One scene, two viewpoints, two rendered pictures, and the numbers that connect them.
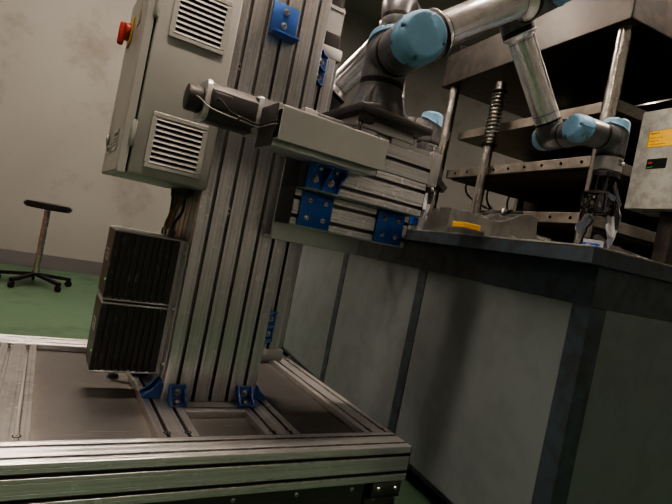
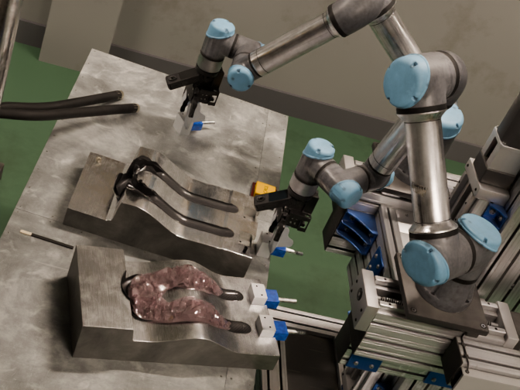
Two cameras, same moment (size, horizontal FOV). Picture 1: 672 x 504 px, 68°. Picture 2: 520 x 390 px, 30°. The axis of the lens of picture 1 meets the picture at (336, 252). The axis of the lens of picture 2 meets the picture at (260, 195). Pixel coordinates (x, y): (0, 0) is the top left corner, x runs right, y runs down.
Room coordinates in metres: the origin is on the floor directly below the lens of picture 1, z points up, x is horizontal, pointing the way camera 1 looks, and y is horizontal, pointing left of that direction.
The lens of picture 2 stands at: (3.80, 0.20, 2.52)
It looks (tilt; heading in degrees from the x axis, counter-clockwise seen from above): 36 degrees down; 194
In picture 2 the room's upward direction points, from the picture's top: 24 degrees clockwise
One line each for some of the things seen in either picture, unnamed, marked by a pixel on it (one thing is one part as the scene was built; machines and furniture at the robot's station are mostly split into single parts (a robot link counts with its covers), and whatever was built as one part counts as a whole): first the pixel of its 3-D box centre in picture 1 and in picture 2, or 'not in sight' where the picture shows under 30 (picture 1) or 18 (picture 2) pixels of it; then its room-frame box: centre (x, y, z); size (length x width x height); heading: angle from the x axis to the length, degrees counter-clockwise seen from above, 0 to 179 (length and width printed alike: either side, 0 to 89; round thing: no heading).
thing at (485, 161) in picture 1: (477, 198); not in sight; (2.77, -0.71, 1.10); 0.05 x 0.05 x 1.30
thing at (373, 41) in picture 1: (388, 57); (437, 127); (1.32, -0.03, 1.20); 0.13 x 0.12 x 0.14; 20
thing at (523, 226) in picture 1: (483, 227); (168, 205); (1.86, -0.52, 0.87); 0.50 x 0.26 x 0.14; 113
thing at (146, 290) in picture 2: not in sight; (181, 294); (2.14, -0.30, 0.90); 0.26 x 0.18 x 0.08; 130
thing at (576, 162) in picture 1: (559, 184); not in sight; (2.77, -1.14, 1.27); 1.10 x 0.74 x 0.05; 23
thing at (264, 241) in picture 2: (407, 219); (281, 248); (1.70, -0.22, 0.83); 0.13 x 0.05 x 0.05; 119
